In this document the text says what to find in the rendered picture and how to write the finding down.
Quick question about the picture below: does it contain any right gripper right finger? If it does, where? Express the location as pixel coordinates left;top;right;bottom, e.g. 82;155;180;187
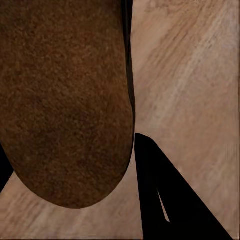
134;133;233;240

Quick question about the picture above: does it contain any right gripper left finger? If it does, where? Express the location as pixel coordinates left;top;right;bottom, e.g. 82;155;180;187
0;143;14;193

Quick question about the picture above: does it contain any sandal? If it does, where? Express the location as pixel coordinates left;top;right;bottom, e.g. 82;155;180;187
0;0;136;209

